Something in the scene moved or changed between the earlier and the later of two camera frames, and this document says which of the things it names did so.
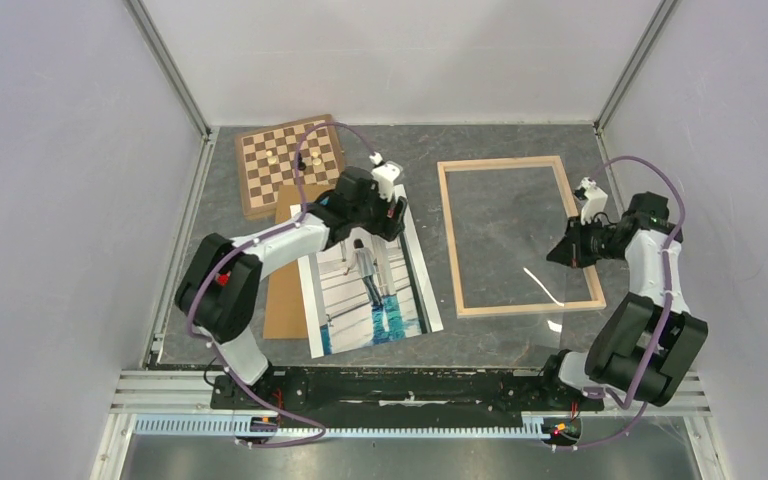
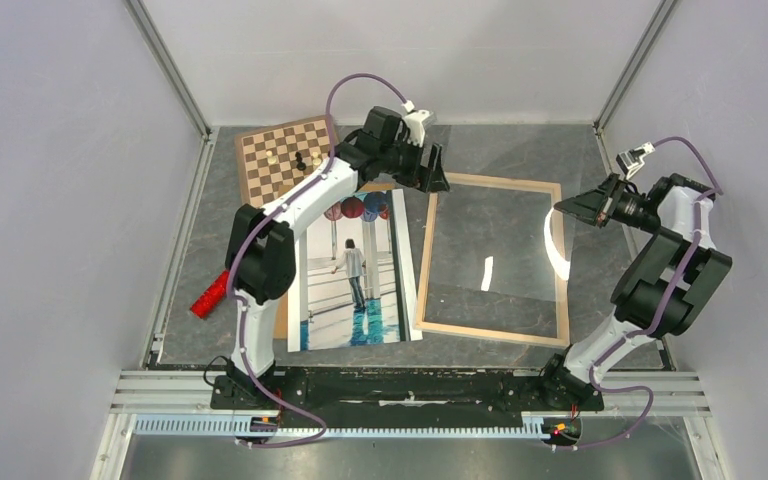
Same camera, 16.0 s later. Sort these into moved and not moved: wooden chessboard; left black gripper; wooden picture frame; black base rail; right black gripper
Moved: left black gripper; right black gripper; wooden picture frame
Not moved: black base rail; wooden chessboard
